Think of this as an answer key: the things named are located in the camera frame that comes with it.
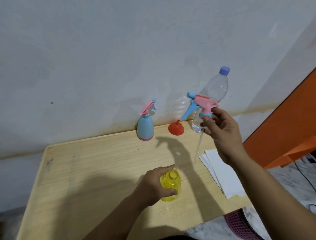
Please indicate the person's left hand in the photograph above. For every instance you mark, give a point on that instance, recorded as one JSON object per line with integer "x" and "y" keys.
{"x": 150, "y": 188}

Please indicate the person's right hand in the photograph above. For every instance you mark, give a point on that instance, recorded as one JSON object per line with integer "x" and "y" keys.
{"x": 226, "y": 136}

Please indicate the yellow spray bottle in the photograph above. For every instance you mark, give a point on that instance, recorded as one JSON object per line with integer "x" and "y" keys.
{"x": 172, "y": 183}

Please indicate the clear plastic water bottle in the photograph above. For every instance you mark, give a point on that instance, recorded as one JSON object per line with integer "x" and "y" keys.
{"x": 217, "y": 86}

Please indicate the red plastic funnel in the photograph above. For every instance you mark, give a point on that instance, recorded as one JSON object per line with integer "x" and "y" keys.
{"x": 176, "y": 128}

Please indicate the blue spray bottle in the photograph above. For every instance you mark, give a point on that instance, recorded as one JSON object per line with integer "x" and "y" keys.
{"x": 145, "y": 128}

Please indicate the person's right forearm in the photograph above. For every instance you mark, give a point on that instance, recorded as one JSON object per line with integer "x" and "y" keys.
{"x": 271, "y": 197}

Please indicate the person's left forearm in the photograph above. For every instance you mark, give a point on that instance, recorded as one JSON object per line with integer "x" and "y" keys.
{"x": 116, "y": 222}

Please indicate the person's dark clothing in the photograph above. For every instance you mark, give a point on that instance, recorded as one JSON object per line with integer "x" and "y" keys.
{"x": 172, "y": 237}

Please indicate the white paper napkins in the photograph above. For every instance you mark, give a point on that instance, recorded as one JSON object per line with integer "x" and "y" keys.
{"x": 222, "y": 173}

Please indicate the orange cabinet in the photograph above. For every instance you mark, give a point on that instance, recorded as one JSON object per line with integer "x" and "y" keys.
{"x": 284, "y": 123}

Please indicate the wooden table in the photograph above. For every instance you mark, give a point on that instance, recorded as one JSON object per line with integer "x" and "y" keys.
{"x": 86, "y": 173}

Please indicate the pink waste basket black liner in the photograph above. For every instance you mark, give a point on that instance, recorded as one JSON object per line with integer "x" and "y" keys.
{"x": 237, "y": 225}

